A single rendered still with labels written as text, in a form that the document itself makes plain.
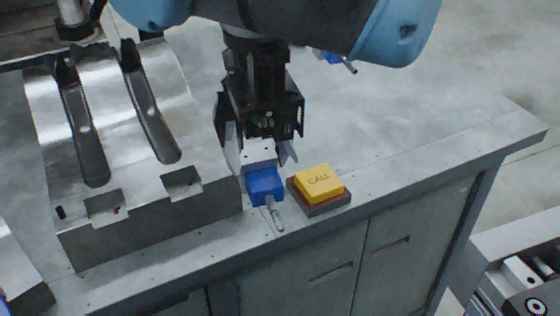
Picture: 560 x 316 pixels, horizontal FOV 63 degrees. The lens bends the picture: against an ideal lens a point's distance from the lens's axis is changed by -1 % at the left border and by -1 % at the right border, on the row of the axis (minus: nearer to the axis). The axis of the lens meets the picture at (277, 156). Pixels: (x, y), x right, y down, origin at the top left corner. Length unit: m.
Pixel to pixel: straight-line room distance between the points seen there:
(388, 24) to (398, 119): 0.70
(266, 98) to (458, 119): 0.58
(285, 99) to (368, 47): 0.21
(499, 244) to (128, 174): 0.49
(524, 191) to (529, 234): 1.59
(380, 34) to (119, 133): 0.60
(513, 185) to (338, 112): 1.30
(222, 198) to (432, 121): 0.46
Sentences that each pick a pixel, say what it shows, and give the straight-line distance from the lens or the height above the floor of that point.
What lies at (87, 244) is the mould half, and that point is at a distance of 0.69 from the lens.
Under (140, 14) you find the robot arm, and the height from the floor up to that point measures 1.23.
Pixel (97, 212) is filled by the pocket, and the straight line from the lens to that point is 0.71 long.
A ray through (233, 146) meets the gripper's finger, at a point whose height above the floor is 1.00.
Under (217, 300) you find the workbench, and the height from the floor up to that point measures 0.62.
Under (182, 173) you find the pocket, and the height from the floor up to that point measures 0.88.
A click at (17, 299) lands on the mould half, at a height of 0.85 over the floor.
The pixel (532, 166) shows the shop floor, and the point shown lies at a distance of 2.26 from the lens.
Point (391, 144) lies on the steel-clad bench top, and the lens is 0.89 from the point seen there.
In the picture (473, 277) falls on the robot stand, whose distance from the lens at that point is 0.53.
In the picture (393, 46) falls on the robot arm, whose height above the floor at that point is 1.24.
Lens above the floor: 1.37
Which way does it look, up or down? 42 degrees down
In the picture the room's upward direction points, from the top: straight up
